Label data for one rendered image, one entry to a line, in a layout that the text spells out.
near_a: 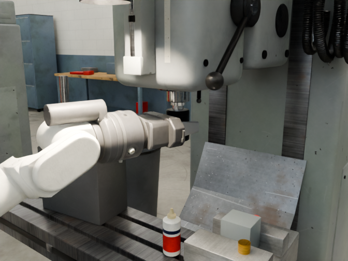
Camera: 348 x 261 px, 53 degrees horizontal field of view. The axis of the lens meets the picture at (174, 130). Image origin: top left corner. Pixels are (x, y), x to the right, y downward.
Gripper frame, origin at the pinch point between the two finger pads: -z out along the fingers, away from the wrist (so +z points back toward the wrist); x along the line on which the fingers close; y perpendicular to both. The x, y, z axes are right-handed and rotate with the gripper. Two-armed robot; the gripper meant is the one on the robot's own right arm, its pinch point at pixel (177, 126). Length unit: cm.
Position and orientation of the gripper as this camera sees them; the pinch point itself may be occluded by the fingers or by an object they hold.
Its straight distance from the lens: 71.1
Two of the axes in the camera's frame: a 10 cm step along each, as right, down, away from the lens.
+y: -0.1, 9.7, 2.3
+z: -7.9, 1.4, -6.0
